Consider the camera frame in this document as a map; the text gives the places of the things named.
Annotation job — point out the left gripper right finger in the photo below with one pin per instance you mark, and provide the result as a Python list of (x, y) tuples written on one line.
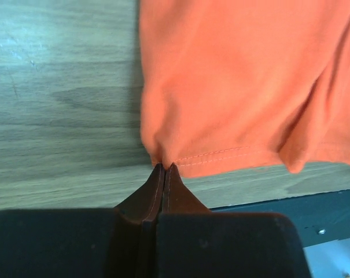
[(177, 198)]

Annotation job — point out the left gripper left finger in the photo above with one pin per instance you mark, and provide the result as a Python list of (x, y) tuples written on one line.
[(132, 243)]

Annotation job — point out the orange t shirt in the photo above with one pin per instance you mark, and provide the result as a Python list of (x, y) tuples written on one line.
[(230, 85)]

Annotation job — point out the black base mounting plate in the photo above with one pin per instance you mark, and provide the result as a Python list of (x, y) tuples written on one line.
[(318, 218)]

